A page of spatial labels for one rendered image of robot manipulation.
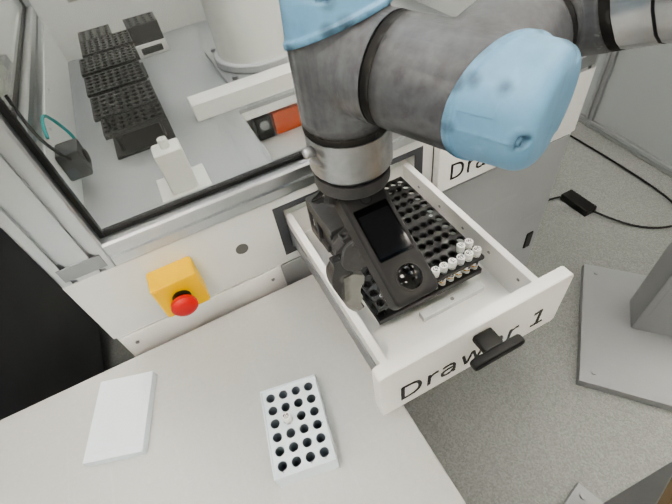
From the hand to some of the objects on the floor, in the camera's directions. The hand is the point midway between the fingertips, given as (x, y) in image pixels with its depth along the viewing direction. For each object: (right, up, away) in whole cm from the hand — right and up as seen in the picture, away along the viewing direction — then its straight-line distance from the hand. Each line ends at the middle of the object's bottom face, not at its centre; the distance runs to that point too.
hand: (372, 301), depth 52 cm
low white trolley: (-13, -78, +60) cm, 100 cm away
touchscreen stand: (+103, -23, +90) cm, 138 cm away
